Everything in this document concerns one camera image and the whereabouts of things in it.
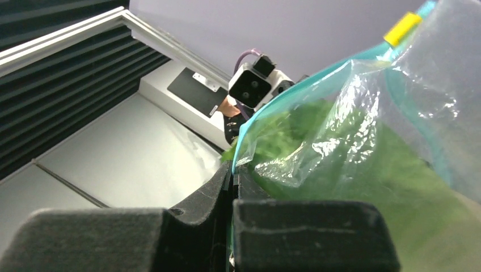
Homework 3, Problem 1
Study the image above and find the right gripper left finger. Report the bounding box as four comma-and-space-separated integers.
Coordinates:
1, 163, 231, 271

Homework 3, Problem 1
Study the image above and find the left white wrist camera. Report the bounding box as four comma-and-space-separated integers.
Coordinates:
228, 54, 294, 111

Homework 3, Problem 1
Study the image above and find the green napa cabbage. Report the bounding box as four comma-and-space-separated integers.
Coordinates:
226, 100, 480, 271

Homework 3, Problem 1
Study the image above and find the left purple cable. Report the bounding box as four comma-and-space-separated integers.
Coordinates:
233, 48, 262, 76

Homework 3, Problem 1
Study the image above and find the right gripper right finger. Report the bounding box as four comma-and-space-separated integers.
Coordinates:
233, 168, 400, 271

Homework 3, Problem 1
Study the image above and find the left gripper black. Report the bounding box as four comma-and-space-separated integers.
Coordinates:
223, 107, 246, 145

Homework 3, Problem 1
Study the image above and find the clear zip top bag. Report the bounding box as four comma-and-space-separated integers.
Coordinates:
233, 1, 480, 271

